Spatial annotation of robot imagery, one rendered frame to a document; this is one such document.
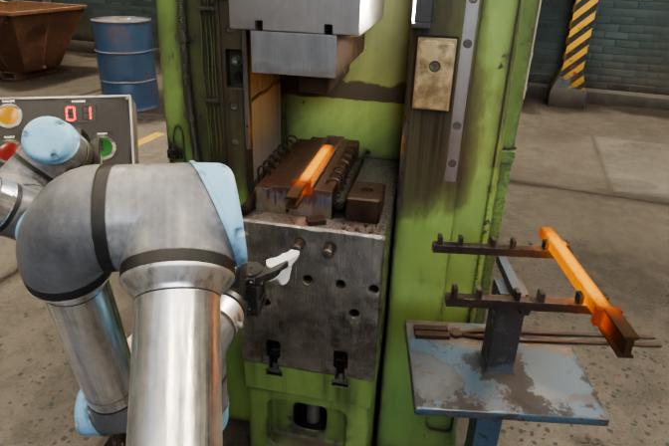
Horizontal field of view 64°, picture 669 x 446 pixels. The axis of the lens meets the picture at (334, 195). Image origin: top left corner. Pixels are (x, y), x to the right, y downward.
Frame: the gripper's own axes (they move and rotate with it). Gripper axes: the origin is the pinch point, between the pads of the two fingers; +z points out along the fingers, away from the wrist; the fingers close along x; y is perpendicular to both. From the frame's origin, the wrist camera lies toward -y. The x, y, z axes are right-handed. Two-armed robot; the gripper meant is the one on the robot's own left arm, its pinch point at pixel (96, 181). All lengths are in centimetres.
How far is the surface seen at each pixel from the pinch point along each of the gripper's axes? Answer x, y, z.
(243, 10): -34.0, 35.4, -8.4
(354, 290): -58, -30, 9
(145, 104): 35, 145, 449
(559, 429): -140, -91, 54
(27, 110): 16.1, 19.3, 10.4
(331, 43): -52, 26, -13
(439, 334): -76, -42, 1
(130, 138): -6.4, 11.5, 10.3
